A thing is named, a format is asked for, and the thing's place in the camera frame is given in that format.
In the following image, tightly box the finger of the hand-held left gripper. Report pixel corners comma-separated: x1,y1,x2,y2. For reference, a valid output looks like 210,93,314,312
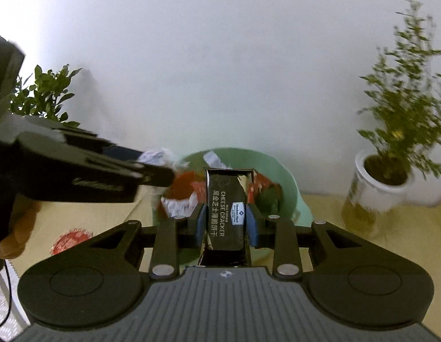
13,137,177,203
60,127,147,165

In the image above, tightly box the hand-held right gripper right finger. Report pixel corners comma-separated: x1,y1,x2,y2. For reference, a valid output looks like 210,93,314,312
247,203,376,280

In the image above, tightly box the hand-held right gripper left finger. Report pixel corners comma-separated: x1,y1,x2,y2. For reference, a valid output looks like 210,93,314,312
76,203,207,280

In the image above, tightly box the black cracker packet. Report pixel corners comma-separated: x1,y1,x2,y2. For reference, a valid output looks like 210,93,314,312
198,167,257,268

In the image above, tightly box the white snack packet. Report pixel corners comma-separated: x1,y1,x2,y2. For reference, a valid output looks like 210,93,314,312
137,147,190,172

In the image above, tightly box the pile of snack packets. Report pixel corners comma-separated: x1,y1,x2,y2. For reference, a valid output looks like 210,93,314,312
160,150,282,219

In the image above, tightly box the green plastic basin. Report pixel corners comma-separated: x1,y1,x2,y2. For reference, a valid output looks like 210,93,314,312
160,147,314,268

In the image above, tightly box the person's left hand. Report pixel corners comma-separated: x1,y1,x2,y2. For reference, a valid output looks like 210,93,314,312
0,199,42,260

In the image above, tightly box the beige printed cloth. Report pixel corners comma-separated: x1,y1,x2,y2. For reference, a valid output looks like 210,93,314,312
0,192,441,342

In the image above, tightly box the red paper cutout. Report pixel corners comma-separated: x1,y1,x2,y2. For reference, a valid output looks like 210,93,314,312
50,231,95,256

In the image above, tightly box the green leafy plant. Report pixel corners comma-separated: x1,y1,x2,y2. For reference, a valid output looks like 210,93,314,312
9,64,84,129

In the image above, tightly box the potted plant in white pot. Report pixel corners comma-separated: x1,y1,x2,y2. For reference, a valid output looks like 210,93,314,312
342,0,441,237

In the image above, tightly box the black cable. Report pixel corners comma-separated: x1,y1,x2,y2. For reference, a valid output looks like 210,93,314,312
0,258,13,330

